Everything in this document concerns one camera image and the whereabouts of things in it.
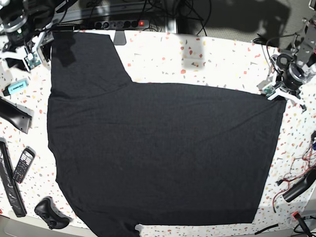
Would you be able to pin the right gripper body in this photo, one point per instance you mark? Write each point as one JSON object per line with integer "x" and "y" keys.
{"x": 39, "y": 44}

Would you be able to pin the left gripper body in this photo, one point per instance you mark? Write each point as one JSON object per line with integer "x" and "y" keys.
{"x": 288, "y": 78}

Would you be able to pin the black T-shirt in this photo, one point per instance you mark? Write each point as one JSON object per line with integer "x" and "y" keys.
{"x": 153, "y": 153}

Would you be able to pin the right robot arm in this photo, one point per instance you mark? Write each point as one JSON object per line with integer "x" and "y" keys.
{"x": 25, "y": 23}

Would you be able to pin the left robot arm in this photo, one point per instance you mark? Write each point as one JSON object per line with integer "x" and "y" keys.
{"x": 303, "y": 49}

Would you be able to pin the turquoise highlighter marker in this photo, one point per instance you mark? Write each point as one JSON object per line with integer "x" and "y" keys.
{"x": 15, "y": 87}

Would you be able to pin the grey power strip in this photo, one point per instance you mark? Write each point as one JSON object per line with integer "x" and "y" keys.
{"x": 121, "y": 25}

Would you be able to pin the black cylindrical tool right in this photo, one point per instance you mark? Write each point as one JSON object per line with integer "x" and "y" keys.
{"x": 301, "y": 186}

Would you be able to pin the long black flat bar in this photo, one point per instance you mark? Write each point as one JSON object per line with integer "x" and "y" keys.
{"x": 10, "y": 185}

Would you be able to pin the black clamp with red tip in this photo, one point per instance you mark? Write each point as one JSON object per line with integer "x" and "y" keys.
{"x": 301, "y": 222}

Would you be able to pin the black game controller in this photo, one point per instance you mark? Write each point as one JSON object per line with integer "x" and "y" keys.
{"x": 45, "y": 211}

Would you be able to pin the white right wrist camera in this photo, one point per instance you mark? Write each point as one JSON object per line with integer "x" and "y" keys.
{"x": 32, "y": 60}

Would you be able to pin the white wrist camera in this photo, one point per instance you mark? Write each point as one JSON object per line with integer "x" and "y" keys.
{"x": 270, "y": 92}
{"x": 32, "y": 60}

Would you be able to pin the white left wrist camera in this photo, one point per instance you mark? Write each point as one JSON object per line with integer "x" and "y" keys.
{"x": 270, "y": 92}

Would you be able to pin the black plastic handle piece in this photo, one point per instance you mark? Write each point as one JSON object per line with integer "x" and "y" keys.
{"x": 18, "y": 118}

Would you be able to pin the aluminium frame rail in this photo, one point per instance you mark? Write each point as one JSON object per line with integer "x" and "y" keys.
{"x": 98, "y": 11}

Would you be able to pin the black cordless phone handset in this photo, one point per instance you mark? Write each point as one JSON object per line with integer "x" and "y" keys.
{"x": 23, "y": 164}

